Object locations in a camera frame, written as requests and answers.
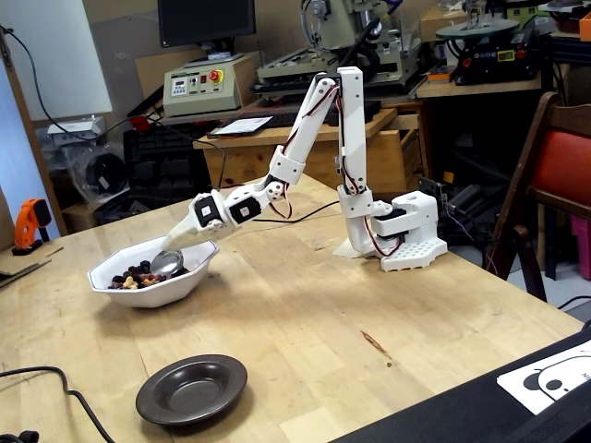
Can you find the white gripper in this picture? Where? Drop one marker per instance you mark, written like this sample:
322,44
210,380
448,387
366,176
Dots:
199,221

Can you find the bent metal spoon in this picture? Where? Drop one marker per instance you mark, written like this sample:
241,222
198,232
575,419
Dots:
166,264

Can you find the white octagonal bowl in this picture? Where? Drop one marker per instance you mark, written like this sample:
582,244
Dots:
152,295

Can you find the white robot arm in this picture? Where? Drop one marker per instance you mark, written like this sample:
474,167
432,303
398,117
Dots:
353,138

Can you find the brown round plate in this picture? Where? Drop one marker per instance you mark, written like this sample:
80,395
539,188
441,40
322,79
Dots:
191,392

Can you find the beige cloth jaw wrap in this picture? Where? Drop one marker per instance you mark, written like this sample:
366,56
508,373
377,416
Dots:
184,235

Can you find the wooden workbench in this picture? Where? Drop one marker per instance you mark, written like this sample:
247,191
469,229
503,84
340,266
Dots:
240,159

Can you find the trail mix pile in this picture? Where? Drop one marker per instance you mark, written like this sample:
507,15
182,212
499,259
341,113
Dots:
134,277

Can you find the black plastic crate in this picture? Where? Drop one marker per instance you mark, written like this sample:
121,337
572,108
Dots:
143,157

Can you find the white paper sheet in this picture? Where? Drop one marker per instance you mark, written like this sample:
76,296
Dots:
242,125

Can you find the plastic bag with spool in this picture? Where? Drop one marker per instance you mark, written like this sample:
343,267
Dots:
106,173

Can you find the black keyboard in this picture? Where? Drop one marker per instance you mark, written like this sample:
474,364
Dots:
281,119

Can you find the beige tape piece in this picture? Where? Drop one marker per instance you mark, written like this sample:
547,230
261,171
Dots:
346,251

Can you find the red plastic connector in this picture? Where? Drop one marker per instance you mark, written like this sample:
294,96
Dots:
138,123

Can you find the beige control box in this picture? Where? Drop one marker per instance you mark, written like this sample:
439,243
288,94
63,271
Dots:
203,97

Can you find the white cardboard box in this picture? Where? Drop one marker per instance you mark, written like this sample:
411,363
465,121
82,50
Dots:
74,129

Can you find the orange black hand tool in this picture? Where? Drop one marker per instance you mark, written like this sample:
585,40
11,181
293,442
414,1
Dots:
27,217

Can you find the dark metal strip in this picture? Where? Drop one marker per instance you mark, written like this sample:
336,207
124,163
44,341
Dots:
23,273

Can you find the black computer monitor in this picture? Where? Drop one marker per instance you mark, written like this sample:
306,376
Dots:
205,20

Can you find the white board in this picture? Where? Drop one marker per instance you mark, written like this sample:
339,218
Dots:
60,55

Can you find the beige milling machine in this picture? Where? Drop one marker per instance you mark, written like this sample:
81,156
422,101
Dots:
351,23

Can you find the small black object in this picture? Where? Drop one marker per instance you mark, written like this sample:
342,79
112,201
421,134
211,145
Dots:
18,436

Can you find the brown cardboard box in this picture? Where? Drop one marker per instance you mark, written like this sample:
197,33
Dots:
434,25

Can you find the wooden side table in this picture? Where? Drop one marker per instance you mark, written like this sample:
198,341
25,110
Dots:
485,88

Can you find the black equipment case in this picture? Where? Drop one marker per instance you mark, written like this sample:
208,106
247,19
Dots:
461,415

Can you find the black scroll saw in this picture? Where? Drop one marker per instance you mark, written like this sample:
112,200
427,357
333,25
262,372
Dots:
489,57

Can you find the white panda card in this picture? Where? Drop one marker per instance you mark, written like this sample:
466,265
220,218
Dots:
522,383

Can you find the wooden chair red cushion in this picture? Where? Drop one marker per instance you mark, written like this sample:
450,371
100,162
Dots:
561,166

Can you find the pink plastic bin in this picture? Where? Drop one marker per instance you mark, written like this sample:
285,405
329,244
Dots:
582,249

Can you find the brown wooden post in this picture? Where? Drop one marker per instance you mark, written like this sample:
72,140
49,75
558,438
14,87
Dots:
32,138

